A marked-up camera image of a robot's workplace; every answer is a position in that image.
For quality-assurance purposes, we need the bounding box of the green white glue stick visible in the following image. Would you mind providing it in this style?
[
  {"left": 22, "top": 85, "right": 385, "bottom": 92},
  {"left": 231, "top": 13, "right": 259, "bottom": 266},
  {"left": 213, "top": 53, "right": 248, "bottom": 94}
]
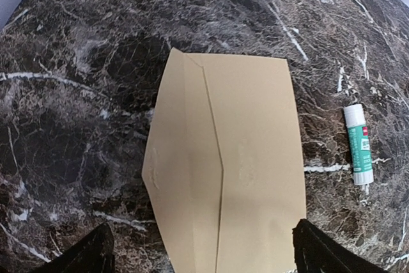
[{"left": 343, "top": 104, "right": 374, "bottom": 185}]

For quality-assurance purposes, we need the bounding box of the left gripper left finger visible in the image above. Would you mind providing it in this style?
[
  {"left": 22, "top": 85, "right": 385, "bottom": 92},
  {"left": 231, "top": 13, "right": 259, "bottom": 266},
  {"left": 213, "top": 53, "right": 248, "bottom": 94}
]
[{"left": 31, "top": 223, "right": 115, "bottom": 273}]

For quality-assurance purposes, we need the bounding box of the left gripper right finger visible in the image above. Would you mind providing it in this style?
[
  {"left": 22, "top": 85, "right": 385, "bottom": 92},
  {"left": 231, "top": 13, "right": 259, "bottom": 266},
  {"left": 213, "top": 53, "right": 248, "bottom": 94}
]
[{"left": 293, "top": 219, "right": 385, "bottom": 273}]

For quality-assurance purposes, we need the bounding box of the brown kraft paper envelope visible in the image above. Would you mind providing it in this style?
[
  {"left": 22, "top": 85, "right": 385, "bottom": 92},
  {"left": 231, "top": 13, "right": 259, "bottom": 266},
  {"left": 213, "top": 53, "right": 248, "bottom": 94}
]
[{"left": 142, "top": 49, "right": 306, "bottom": 272}]

